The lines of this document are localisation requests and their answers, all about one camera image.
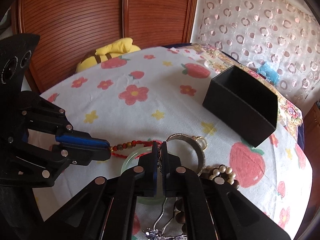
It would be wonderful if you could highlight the red beaded string bracelet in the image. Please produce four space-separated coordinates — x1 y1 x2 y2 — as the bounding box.
108 139 162 159

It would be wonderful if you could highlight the cream pearl bracelet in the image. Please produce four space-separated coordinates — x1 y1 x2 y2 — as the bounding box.
209 165 237 185

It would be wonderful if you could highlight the black square storage box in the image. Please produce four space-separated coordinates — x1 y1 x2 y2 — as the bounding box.
202 66 278 147

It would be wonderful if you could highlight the pale green jade bangle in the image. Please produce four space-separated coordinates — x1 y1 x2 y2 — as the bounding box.
120 146 165 205

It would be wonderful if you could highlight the silver metal bangle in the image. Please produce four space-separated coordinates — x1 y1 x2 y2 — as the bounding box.
166 133 206 176

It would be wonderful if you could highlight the white strawberry flower bedsheet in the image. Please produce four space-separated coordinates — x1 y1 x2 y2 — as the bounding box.
42 47 312 238

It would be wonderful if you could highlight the yellow striped plush toy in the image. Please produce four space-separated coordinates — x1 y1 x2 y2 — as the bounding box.
75 37 140 73

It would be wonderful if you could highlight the red wooden wardrobe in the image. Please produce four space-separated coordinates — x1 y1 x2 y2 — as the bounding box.
11 0 197 93

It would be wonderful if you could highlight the floral patterned quilt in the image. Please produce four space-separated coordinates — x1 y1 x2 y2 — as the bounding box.
165 43 303 138

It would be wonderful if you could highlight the blue fluffy toy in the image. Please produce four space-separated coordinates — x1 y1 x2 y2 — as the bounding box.
257 61 279 85

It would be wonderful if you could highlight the pink circle pattern curtain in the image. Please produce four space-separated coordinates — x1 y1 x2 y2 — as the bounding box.
191 0 319 112

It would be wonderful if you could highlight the gold ring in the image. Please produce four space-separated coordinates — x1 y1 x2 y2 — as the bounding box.
191 135 208 151

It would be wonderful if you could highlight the silver chain necklace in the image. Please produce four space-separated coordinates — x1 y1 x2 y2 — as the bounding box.
142 154 188 240

